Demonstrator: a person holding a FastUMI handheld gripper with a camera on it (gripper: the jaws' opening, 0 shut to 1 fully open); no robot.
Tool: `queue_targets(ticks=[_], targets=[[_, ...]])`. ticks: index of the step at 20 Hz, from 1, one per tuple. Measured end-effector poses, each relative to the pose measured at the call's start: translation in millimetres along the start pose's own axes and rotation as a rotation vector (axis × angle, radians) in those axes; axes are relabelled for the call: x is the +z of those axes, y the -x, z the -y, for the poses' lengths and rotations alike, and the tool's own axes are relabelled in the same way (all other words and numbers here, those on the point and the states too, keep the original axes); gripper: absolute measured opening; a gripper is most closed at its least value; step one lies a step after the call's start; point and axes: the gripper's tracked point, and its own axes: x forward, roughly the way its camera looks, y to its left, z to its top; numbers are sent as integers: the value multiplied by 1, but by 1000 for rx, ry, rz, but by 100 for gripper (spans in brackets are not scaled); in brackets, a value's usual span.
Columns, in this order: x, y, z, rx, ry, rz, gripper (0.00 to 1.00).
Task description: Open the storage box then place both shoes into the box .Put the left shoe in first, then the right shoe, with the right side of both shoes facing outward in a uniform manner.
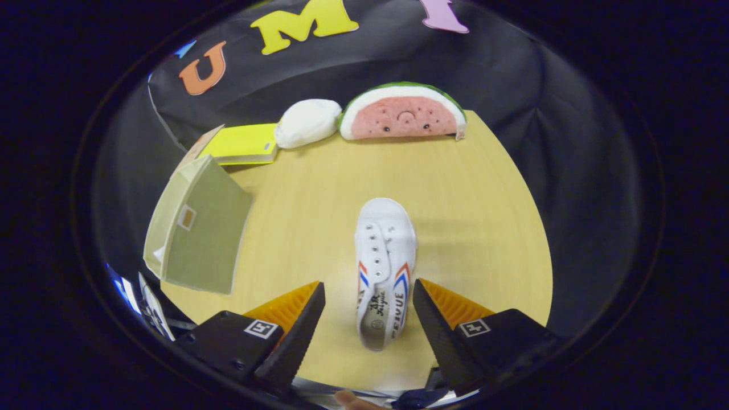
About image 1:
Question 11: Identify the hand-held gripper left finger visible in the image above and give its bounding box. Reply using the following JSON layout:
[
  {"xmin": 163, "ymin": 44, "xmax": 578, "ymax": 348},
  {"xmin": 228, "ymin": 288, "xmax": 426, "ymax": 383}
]
[{"xmin": 181, "ymin": 280, "xmax": 326, "ymax": 396}]

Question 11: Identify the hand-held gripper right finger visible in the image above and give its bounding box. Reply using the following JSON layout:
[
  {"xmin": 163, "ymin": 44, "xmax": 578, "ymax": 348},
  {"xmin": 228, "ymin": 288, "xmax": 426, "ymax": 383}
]
[{"xmin": 412, "ymin": 278, "xmax": 566, "ymax": 396}]

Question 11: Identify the white canvas shoe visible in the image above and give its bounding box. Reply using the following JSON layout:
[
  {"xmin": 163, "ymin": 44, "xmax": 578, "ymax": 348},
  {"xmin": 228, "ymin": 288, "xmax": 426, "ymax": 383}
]
[{"xmin": 354, "ymin": 198, "xmax": 418, "ymax": 351}]

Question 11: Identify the beige fabric storage box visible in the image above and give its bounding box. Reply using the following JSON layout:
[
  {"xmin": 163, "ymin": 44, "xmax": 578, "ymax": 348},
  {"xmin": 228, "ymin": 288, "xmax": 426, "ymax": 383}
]
[{"xmin": 142, "ymin": 154, "xmax": 254, "ymax": 295}]

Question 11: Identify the white device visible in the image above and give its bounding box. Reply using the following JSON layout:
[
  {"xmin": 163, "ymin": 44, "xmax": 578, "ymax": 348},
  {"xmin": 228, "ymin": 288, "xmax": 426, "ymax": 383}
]
[{"xmin": 138, "ymin": 272, "xmax": 176, "ymax": 342}]

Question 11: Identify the small lit screen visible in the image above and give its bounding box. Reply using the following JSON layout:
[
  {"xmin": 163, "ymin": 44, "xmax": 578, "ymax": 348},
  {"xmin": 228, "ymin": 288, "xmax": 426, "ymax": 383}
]
[{"xmin": 107, "ymin": 263, "xmax": 140, "ymax": 315}]

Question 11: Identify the yellow book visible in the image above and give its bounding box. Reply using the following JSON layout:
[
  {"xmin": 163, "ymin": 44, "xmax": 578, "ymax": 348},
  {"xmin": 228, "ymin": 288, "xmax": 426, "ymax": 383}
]
[{"xmin": 196, "ymin": 123, "xmax": 280, "ymax": 166}]

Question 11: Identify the beige book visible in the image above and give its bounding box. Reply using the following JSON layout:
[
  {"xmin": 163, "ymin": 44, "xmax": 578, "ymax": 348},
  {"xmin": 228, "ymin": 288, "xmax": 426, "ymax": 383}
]
[{"xmin": 174, "ymin": 124, "xmax": 226, "ymax": 171}]

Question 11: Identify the white plush toy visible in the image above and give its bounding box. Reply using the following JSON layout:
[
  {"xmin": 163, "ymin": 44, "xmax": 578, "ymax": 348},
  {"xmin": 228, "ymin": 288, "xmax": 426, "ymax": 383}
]
[{"xmin": 274, "ymin": 99, "xmax": 343, "ymax": 150}]

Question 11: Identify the watermelon slice plush toy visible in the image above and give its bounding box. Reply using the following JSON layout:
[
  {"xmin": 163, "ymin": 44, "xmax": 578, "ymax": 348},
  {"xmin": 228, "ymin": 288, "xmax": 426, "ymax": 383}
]
[{"xmin": 337, "ymin": 81, "xmax": 468, "ymax": 141}]

